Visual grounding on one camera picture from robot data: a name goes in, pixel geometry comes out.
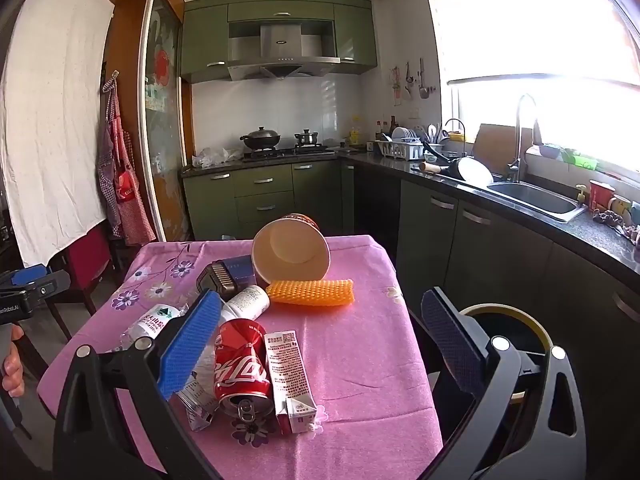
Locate paper noodle bowl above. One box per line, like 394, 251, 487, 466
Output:
251, 213, 332, 288

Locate person's left hand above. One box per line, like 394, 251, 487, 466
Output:
1, 324, 26, 398

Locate red soda can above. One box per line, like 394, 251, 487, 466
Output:
214, 317, 276, 423

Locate white pill bottle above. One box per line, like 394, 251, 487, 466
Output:
218, 285, 271, 326

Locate green upper cabinets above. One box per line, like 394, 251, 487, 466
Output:
180, 0, 378, 84

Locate white dish rack with dishes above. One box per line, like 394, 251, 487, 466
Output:
376, 126, 432, 161

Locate clear plastic bags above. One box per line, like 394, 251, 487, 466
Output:
192, 146, 244, 169

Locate red checked apron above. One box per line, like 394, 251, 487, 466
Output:
97, 71, 157, 247

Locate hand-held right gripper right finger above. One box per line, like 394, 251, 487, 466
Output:
420, 287, 588, 480

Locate pink floral tablecloth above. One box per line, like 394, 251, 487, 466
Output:
37, 235, 446, 480

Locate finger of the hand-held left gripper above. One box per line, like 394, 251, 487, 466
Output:
0, 266, 71, 311

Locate black gas stove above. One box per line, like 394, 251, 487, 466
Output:
243, 144, 337, 162

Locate green base cabinets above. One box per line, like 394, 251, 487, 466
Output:
181, 159, 640, 480

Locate red cushioned chair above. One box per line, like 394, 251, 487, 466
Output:
46, 224, 119, 342

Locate black bin with yellow rim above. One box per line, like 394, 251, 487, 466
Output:
450, 302, 555, 461

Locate small curved faucet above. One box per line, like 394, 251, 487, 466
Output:
444, 118, 469, 158

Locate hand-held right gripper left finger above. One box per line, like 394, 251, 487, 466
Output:
52, 289, 224, 480

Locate dark crumpled rag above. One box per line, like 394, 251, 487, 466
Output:
592, 209, 640, 245

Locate steel range hood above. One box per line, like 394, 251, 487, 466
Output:
227, 22, 342, 82

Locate white printed wrapper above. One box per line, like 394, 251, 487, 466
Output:
175, 345, 221, 433

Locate steel sink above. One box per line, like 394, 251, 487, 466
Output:
486, 181, 587, 224

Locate black wok with lid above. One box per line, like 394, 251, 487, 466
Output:
240, 126, 282, 152

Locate blue cardboard box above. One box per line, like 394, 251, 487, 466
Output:
195, 255, 258, 297

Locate sliding glass door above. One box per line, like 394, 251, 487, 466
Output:
137, 0, 190, 244

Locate bright window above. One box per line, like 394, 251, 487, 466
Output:
424, 0, 640, 171

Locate dark sauce bottles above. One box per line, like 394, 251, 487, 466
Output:
375, 116, 399, 142

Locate black kitchen countertop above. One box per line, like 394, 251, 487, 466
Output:
181, 147, 640, 281

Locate wooden cutting board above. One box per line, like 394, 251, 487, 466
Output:
472, 124, 534, 176

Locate orange spiky roller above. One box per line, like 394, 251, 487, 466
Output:
265, 278, 356, 318

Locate white and red milk carton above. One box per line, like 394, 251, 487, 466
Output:
264, 330, 318, 436

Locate clear plastic water bottle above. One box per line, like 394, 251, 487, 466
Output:
107, 304, 188, 353

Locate tall steel faucet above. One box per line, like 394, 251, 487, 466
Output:
505, 93, 539, 184

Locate white hanging cloth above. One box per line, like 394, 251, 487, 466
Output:
0, 0, 115, 269

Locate black frying pan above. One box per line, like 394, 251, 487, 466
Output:
424, 142, 496, 187

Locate hanging kitchen utensils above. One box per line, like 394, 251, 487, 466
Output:
390, 57, 437, 107

